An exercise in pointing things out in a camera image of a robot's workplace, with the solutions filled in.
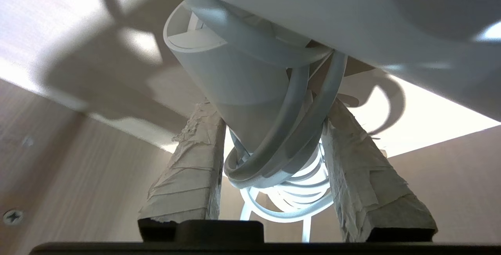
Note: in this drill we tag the light wooden vanity drawer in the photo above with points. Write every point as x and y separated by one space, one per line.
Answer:
78 149

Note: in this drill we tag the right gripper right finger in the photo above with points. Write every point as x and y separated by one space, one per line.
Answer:
364 184

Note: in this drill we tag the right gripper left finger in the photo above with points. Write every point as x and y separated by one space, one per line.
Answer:
188 184

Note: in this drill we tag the white hair dryer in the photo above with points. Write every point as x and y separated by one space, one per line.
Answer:
352 24

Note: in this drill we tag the silver Phillips screw head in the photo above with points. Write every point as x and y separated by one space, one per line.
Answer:
13 216

